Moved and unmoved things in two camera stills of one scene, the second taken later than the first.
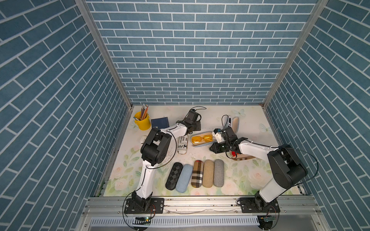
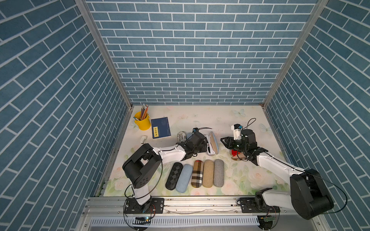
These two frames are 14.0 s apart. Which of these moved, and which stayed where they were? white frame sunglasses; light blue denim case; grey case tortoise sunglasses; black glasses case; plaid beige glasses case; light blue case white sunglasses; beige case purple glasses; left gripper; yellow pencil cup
Moved: left gripper; light blue case white sunglasses; white frame sunglasses
Stayed: black glasses case; plaid beige glasses case; grey case tortoise sunglasses; beige case purple glasses; yellow pencil cup; light blue denim case
